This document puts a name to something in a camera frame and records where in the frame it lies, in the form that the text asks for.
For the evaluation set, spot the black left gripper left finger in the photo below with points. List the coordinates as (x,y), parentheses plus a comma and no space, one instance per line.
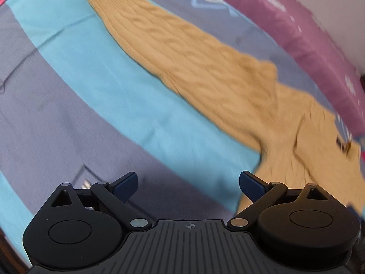
(113,199)

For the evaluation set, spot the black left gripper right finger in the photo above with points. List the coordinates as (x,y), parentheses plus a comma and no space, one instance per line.
(263,195)

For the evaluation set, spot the tan cable-knit sweater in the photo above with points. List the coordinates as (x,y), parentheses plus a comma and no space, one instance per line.
(296,136)

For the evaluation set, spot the blue grey striped bedsheet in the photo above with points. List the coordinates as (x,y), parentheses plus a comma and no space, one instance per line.
(75,108)

